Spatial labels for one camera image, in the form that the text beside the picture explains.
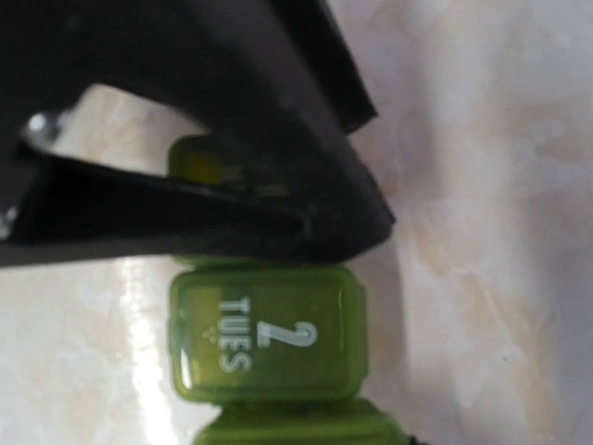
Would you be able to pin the green pill organizer box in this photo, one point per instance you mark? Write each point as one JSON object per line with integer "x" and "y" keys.
{"x": 282, "y": 351}

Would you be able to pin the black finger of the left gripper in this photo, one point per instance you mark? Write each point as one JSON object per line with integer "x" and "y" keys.
{"x": 274, "y": 84}
{"x": 56, "y": 210}

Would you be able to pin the detached green pill compartment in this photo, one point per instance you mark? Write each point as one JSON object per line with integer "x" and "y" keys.
{"x": 204, "y": 160}

